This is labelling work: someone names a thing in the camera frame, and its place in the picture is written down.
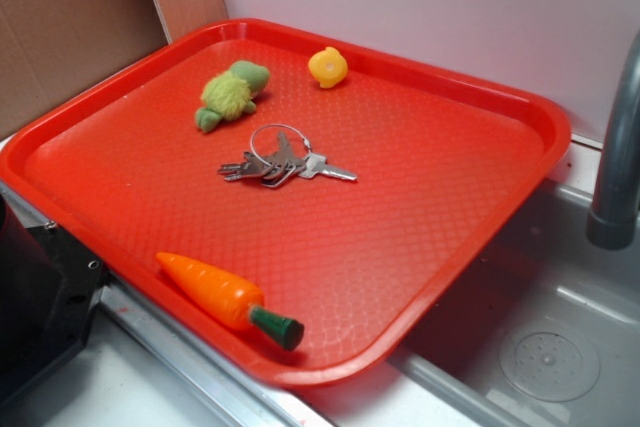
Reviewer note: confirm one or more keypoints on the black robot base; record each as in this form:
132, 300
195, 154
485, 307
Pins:
50, 287

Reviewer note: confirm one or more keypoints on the red plastic tray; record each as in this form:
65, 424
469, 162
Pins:
443, 161

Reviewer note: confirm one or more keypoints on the silver key bunch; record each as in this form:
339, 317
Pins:
276, 169

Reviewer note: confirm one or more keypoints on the yellow rubber duck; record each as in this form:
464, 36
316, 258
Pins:
328, 67

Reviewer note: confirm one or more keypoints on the green plush turtle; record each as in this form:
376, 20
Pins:
230, 95

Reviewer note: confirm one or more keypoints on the orange plastic carrot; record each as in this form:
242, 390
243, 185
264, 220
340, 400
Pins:
230, 299

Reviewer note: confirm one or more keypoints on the grey toy sink basin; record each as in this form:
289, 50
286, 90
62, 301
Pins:
542, 329

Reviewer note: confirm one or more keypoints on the grey faucet spout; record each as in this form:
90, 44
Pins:
614, 209

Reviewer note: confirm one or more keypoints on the brown cardboard panel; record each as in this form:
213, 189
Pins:
51, 50

